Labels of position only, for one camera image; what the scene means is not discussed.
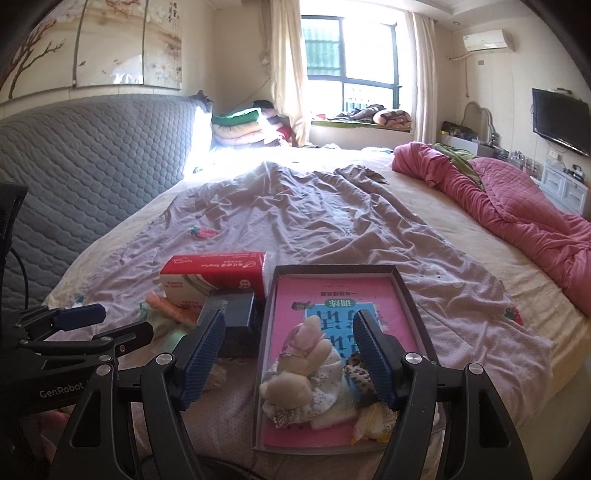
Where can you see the black flat television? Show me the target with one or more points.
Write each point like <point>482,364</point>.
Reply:
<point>561,120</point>

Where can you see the purple printed blanket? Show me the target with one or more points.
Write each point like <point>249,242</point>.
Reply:
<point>323,221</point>

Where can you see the green cloth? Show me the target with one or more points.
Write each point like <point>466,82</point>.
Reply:
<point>457,159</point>

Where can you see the green tissue pack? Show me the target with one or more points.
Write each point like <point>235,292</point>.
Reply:
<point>161,327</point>

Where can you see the pink quilt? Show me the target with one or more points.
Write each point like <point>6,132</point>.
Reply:
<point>517,217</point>

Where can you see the dark tray with pink base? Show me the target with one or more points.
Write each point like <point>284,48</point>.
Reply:
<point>295,295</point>

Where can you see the dressing table with clutter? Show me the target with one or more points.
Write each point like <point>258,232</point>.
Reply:
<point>503,154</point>

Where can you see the grey quilted headboard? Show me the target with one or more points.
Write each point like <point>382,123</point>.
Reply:
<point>92,152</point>

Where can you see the dark clothes on sill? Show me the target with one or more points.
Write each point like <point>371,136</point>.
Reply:
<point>358,114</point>

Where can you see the white drawer cabinet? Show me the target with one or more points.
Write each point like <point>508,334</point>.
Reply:
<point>563,189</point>

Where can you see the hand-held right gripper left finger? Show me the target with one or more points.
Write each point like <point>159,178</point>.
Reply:
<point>203,355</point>

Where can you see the window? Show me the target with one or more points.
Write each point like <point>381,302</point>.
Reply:
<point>346,50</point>

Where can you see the leopard print cloth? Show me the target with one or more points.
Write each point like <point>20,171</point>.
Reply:
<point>358,369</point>

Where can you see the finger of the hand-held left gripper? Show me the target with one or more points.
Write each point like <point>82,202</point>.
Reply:
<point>78,316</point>
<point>120,339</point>

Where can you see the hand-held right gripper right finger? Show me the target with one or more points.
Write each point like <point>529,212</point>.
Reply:
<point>374,355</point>

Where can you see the dark blue box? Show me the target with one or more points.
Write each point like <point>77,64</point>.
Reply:
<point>235,314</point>

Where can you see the vanity mirror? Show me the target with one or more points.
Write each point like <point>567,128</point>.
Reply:
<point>478,120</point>

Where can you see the stack of folded blankets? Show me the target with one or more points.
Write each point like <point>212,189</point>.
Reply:
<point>240,129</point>

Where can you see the beige plush rabbit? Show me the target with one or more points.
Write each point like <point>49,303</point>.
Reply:
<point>286,387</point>

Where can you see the floral wall painting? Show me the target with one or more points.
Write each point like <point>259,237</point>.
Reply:
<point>115,41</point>

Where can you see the floral cushion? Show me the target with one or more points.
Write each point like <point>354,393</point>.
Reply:
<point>392,119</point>

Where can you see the yellow snack packet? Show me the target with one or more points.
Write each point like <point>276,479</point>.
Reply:
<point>374,422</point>

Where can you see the white patterned baby cloth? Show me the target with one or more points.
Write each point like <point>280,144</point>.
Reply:
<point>328,378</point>

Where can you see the green sill mat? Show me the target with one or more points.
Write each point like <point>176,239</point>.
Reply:
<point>332,124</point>

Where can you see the white air conditioner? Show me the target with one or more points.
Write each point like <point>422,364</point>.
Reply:
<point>489,40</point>

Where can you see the red and white tissue box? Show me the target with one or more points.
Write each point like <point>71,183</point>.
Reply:
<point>207,272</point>

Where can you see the pink cloth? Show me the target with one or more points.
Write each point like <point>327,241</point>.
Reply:
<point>173,309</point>

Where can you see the cream curtain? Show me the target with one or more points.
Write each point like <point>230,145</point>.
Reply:
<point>286,69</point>
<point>422,78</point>

